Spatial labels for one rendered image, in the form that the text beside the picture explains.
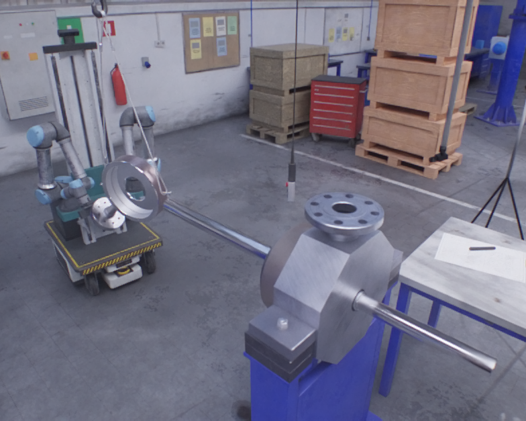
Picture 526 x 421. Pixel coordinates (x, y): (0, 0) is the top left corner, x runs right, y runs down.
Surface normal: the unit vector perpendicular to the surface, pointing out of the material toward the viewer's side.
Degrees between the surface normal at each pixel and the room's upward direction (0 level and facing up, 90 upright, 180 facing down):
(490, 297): 0
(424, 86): 90
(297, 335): 0
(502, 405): 0
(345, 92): 90
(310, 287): 45
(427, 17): 90
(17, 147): 90
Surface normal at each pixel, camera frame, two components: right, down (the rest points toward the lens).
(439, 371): 0.00, -0.89
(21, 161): 0.72, 0.32
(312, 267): -0.48, -0.39
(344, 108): -0.42, 0.42
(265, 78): -0.73, 0.32
